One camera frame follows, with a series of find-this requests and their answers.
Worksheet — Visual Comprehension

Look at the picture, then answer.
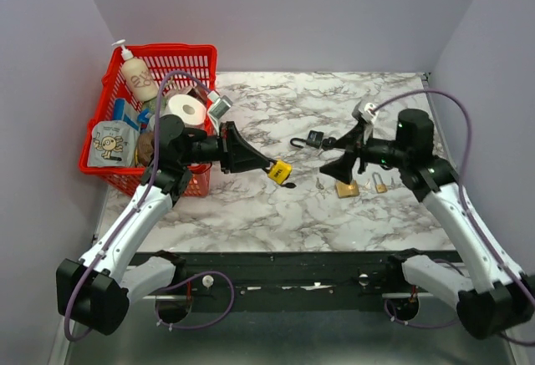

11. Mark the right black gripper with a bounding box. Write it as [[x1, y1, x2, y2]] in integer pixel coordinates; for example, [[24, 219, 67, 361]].
[[319, 121, 409, 185]]

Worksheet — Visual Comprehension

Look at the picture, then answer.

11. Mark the silver key bunch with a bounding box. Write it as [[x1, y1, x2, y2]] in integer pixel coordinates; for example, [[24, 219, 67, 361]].
[[315, 177, 326, 192]]

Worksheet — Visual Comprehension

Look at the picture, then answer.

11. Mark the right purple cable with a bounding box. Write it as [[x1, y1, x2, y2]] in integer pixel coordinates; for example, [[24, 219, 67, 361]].
[[374, 89, 535, 346]]

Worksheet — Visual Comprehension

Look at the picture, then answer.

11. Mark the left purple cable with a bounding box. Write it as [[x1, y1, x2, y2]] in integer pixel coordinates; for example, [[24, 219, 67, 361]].
[[63, 71, 235, 343]]

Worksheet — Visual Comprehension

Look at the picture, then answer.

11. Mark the blue packet in basket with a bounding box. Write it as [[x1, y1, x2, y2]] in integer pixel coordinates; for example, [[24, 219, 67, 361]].
[[112, 98, 140, 131]]

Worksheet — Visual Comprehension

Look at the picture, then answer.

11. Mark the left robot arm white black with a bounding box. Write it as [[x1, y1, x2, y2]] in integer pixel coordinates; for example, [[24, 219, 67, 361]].
[[56, 114, 291, 342]]

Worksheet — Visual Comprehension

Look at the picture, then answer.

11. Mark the red plastic basket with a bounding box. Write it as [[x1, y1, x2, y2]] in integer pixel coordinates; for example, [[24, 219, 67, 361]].
[[79, 43, 218, 198]]

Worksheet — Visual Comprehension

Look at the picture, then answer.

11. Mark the grey cartoon pouch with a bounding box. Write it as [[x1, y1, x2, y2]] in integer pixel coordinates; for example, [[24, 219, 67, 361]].
[[87, 120, 140, 168]]

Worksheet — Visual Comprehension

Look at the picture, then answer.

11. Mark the small brass padlock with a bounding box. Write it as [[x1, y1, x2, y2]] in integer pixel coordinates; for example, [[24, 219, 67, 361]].
[[372, 172, 388, 194]]

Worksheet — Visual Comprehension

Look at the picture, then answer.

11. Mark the large brass padlock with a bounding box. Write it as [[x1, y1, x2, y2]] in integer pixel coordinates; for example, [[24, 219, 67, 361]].
[[335, 180, 359, 199]]

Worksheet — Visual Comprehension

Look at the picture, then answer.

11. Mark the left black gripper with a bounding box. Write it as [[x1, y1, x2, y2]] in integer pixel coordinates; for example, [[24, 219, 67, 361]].
[[178, 121, 270, 174]]

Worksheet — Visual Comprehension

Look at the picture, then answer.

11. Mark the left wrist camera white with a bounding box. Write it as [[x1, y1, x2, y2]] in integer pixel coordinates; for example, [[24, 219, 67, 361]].
[[206, 90, 232, 130]]

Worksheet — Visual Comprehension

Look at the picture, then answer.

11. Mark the brown round wicker item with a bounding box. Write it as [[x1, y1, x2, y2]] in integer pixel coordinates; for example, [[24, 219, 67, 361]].
[[135, 131, 155, 167]]

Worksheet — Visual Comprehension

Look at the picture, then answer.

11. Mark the white toilet paper roll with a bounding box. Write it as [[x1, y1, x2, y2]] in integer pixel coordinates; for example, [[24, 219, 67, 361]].
[[162, 94, 206, 128]]

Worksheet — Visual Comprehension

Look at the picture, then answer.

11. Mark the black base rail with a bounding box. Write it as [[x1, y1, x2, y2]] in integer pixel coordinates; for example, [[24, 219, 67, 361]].
[[137, 247, 461, 314]]

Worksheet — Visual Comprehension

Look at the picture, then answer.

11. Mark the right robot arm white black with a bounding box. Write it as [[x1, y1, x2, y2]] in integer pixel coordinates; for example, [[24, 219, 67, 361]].
[[319, 104, 534, 339]]

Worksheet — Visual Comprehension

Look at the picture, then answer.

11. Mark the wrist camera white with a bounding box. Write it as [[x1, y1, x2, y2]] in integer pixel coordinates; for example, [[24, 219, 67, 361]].
[[352, 102, 377, 124], [206, 90, 232, 130]]

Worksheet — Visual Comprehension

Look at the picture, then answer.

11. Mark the small yellow padlock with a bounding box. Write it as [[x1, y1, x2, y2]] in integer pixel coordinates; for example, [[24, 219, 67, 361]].
[[265, 160, 296, 189]]

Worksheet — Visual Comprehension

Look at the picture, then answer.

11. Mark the black padlock with keys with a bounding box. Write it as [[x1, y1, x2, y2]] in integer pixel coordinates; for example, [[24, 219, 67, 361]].
[[289, 130, 337, 150]]

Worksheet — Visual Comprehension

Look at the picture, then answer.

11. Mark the purple cable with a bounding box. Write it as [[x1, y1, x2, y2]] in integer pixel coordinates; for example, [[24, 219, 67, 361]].
[[63, 71, 235, 343], [374, 89, 535, 346]]

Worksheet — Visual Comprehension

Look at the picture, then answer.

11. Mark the cream pump lotion bottle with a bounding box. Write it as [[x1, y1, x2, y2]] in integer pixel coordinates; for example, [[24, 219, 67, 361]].
[[113, 39, 159, 103]]

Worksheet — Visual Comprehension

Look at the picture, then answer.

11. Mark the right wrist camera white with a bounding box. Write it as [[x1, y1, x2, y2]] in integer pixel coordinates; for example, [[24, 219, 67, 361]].
[[352, 102, 377, 124]]

